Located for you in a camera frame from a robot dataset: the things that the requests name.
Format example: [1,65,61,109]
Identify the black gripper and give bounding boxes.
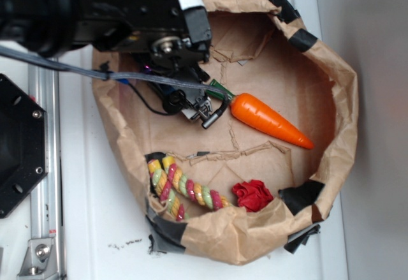
[74,0,212,70]

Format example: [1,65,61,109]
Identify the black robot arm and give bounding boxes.
[1,0,212,70]

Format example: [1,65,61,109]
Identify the orange plastic toy carrot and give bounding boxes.
[210,79,314,149]

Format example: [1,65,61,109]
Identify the crumpled brown paper bag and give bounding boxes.
[92,0,358,265]

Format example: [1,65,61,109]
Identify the red crumpled paper flower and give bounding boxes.
[231,179,274,212]

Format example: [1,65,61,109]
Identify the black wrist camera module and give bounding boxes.
[140,63,229,130]

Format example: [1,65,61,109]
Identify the thin black cable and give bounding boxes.
[126,80,175,117]

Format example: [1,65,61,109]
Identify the aluminium extrusion rail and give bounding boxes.
[16,65,66,279]

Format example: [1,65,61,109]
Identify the grey braided cable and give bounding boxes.
[0,45,237,107]

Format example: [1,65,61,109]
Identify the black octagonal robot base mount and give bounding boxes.
[1,74,47,219]

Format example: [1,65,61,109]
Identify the multicolour twisted rope toy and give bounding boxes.
[147,156,232,222]

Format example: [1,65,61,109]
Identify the metal corner bracket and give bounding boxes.
[16,237,59,280]

